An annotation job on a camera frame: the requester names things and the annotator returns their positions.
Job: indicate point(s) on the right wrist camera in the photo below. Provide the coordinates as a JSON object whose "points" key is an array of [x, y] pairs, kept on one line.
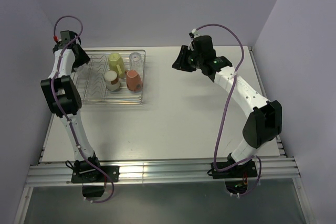
{"points": [[194, 34]]}

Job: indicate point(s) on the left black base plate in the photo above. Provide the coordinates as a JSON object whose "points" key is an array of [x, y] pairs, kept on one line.
{"points": [[110, 173]]}

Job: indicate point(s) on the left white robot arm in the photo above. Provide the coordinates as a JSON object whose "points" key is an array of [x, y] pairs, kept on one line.
{"points": [[64, 101]]}

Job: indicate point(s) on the pale yellow plastic mug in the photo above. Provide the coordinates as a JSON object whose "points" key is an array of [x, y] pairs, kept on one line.
{"points": [[116, 64]]}

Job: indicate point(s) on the aluminium rail frame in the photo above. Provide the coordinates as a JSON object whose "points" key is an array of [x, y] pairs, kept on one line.
{"points": [[170, 137]]}

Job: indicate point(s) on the pink patterned ceramic mug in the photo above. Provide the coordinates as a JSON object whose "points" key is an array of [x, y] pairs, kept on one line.
{"points": [[133, 80]]}

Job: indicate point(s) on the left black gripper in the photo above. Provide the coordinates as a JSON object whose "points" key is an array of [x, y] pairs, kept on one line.
{"points": [[84, 59]]}

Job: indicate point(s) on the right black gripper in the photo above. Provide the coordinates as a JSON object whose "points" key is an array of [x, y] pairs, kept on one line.
{"points": [[180, 63]]}

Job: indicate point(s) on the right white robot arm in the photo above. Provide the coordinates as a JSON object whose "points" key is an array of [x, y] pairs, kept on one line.
{"points": [[264, 118]]}

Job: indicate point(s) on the clear wire dish rack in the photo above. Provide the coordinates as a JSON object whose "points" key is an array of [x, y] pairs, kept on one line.
{"points": [[91, 84]]}

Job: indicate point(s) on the small clear plastic glass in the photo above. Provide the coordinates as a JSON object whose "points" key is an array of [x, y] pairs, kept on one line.
{"points": [[83, 73]]}

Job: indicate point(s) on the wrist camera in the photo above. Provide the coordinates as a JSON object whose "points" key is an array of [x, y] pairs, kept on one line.
{"points": [[65, 37], [194, 34]]}

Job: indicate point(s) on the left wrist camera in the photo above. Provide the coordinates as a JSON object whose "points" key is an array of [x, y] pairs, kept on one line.
{"points": [[65, 37]]}

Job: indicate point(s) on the brown metal-lined cup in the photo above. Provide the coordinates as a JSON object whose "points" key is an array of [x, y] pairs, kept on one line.
{"points": [[112, 80]]}

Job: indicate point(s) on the large clear plastic tumbler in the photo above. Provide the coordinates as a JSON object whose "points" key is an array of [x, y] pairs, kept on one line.
{"points": [[136, 61]]}

